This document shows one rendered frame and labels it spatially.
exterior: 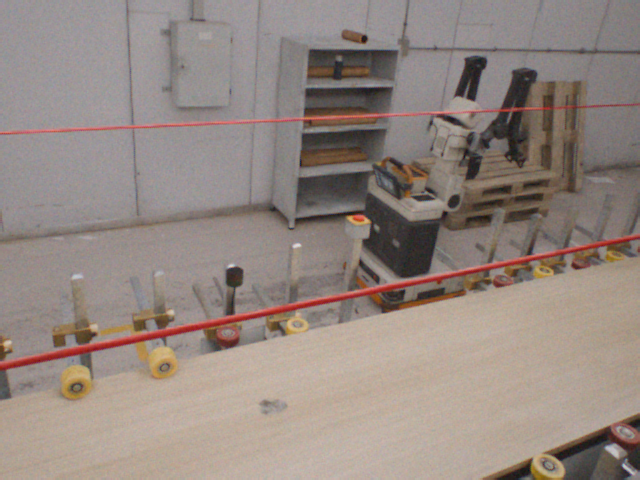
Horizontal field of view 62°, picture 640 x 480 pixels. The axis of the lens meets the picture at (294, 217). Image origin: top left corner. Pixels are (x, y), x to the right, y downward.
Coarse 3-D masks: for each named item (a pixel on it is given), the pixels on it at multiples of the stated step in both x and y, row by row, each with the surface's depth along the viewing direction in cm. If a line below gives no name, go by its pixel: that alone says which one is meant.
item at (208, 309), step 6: (192, 288) 221; (198, 288) 218; (198, 294) 214; (204, 294) 215; (198, 300) 215; (204, 300) 211; (204, 306) 207; (210, 306) 207; (204, 312) 208; (210, 312) 204; (210, 318) 201; (216, 330) 195; (222, 348) 189; (228, 348) 187
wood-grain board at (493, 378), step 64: (384, 320) 201; (448, 320) 204; (512, 320) 208; (576, 320) 211; (128, 384) 161; (192, 384) 163; (256, 384) 165; (320, 384) 168; (384, 384) 170; (448, 384) 172; (512, 384) 174; (576, 384) 177; (0, 448) 137; (64, 448) 139; (128, 448) 140; (192, 448) 142; (256, 448) 144; (320, 448) 145; (384, 448) 147; (448, 448) 148; (512, 448) 150
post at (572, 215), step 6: (570, 210) 260; (576, 210) 259; (570, 216) 261; (576, 216) 260; (564, 222) 264; (570, 222) 261; (564, 228) 264; (570, 228) 262; (564, 234) 265; (570, 234) 264; (564, 240) 265; (570, 240) 266; (558, 246) 269; (564, 246) 267; (558, 258) 270
